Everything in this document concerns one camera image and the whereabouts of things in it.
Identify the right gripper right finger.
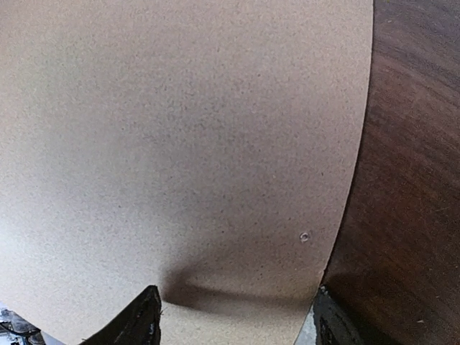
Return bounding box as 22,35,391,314
313,286,363,345

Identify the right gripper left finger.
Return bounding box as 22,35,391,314
81,285,162,345

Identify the brown backing board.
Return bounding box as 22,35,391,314
1,1,374,344

